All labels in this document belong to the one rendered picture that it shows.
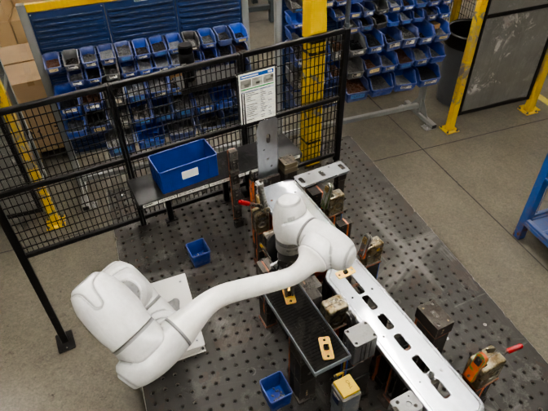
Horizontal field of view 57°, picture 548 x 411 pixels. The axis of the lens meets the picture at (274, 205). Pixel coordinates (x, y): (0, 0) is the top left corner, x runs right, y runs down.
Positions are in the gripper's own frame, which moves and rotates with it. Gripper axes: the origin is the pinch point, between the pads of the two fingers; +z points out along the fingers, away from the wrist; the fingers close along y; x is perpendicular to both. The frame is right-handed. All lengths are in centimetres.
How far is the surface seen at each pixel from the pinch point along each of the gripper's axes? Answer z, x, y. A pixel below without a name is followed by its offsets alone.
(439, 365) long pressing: 20, -30, 47
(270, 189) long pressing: 20, 78, 10
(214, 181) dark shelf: 17, 88, -17
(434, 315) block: 17, -12, 53
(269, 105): -3, 120, 18
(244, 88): -16, 116, 5
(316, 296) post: 10.3, 1.6, 11.2
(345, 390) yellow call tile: 4.2, -39.3, 8.2
